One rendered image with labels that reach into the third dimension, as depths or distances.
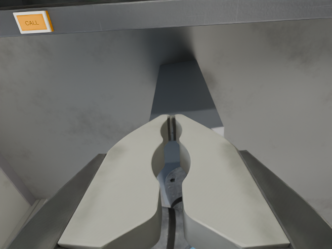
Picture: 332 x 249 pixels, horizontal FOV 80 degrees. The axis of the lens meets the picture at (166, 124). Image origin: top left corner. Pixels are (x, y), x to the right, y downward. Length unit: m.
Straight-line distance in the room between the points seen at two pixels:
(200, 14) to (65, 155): 1.75
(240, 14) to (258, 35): 1.05
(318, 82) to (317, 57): 0.18
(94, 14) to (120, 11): 0.04
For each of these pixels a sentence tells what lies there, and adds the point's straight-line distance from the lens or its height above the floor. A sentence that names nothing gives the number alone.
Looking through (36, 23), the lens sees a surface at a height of 0.96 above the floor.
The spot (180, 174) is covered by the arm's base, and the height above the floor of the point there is 0.93.
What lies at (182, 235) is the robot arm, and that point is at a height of 1.09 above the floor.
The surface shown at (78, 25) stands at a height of 0.95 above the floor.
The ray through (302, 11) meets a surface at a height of 0.95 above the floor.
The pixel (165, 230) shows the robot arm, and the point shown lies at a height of 1.08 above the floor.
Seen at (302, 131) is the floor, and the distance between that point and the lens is 1.87.
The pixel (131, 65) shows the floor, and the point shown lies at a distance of 1.39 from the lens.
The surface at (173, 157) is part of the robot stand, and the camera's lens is 0.57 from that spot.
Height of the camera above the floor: 1.31
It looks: 58 degrees down
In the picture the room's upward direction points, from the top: 177 degrees counter-clockwise
